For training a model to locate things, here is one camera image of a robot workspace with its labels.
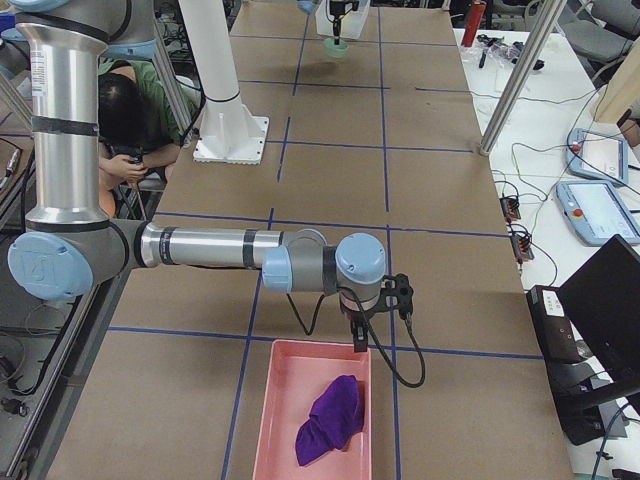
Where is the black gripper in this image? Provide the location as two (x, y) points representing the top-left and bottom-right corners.
(339, 294), (379, 353)
(329, 0), (358, 46)

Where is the mint green bowl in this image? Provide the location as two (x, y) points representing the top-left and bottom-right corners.
(323, 38), (349, 59)

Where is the teach pendant tablet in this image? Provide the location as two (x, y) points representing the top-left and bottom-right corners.
(555, 180), (639, 246)
(566, 128), (629, 186)

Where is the clear plastic box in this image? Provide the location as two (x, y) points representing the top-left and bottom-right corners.
(315, 0), (370, 39)

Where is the black usb hub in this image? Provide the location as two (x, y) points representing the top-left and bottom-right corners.
(500, 196), (521, 223)
(510, 231), (535, 264)

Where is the far teach pendant tablet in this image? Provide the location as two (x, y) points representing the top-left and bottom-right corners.
(566, 128), (629, 186)

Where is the near teach pendant tablet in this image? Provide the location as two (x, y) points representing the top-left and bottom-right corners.
(555, 180), (639, 246)

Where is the purple cloth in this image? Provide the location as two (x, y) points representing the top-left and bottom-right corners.
(295, 375), (365, 466)

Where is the aluminium frame post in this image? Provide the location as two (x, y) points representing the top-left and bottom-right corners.
(479, 0), (567, 156)

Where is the black computer box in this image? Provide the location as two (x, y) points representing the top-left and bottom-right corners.
(525, 284), (640, 447)

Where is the clear plastic bag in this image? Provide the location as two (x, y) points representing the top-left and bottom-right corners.
(475, 34), (524, 68)

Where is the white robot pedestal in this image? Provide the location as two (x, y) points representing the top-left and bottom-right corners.
(179, 0), (269, 165)

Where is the black monitor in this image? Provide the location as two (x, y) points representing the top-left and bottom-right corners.
(557, 234), (639, 394)

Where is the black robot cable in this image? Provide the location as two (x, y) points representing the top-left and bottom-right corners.
(285, 279), (427, 388)

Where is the red cylinder bottle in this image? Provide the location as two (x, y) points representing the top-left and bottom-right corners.
(461, 0), (487, 48)

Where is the pink plastic bin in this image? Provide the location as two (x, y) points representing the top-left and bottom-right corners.
(253, 340), (372, 479)

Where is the person in green shirt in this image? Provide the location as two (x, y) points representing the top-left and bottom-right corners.
(98, 59), (183, 191)

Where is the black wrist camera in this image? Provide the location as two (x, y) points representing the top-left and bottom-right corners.
(384, 273), (414, 320)

